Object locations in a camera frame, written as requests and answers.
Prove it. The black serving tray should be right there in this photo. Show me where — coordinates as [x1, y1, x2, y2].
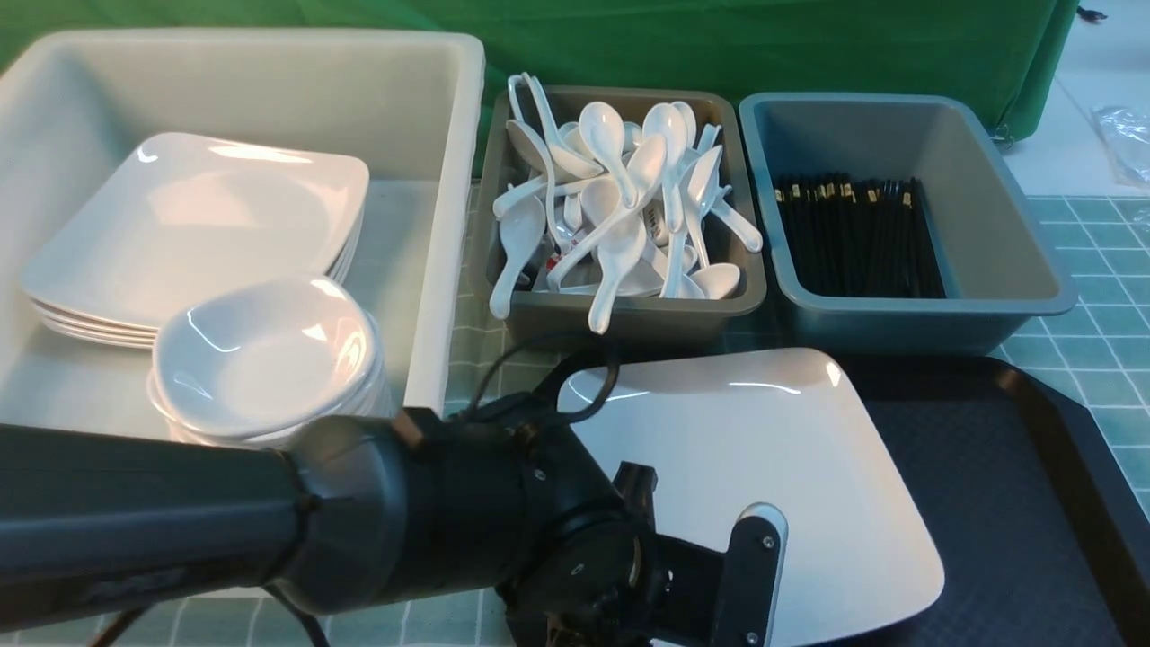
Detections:
[805, 357, 1147, 646]

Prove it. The blue grey chopstick bin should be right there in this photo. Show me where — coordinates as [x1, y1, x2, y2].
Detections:
[739, 92, 1078, 355]

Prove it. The white square plate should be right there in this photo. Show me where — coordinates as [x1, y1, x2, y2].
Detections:
[35, 216, 366, 344]
[21, 132, 369, 329]
[38, 229, 363, 351]
[28, 209, 366, 339]

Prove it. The white spoon centre tall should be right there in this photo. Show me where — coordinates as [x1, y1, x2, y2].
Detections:
[547, 134, 667, 291]

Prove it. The teal checkered tablecloth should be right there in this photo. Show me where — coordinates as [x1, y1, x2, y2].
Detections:
[0, 180, 1150, 647]

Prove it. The green cloth backdrop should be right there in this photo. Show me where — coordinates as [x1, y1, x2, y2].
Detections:
[1, 1, 1076, 143]

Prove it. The small white bowl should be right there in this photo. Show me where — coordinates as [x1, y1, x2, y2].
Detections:
[153, 275, 380, 439]

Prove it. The olive grey spoon bin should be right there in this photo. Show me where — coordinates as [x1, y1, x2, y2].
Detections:
[465, 85, 768, 351]

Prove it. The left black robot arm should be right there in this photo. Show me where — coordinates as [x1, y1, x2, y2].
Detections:
[1, 409, 788, 646]

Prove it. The clear plastic wrapper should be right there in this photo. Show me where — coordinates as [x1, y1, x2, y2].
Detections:
[1090, 105, 1149, 190]

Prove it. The white spoon right side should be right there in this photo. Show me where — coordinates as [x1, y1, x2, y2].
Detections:
[687, 145, 764, 253]

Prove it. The top white square plate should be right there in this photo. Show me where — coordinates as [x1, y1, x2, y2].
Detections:
[21, 132, 369, 329]

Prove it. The bundle of black chopsticks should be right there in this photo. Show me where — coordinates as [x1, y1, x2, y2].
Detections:
[773, 174, 946, 299]

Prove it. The bottom white square plate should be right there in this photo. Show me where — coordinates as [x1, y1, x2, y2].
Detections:
[38, 229, 363, 351]

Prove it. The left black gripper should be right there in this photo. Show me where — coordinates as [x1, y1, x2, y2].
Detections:
[507, 463, 789, 646]

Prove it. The large white rice plate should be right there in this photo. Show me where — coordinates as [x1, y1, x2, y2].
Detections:
[574, 348, 945, 646]

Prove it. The large white plastic tub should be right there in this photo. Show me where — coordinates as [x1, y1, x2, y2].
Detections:
[3, 28, 484, 442]

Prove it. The white spoon hanging front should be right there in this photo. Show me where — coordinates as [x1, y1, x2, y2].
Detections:
[588, 216, 647, 336]

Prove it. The white spoon left edge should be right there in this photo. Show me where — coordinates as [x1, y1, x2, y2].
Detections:
[489, 197, 546, 319]

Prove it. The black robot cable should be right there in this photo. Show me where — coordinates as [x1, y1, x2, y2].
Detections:
[458, 334, 623, 425]

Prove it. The white spoon back left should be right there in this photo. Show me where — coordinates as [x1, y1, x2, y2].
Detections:
[522, 74, 604, 179]

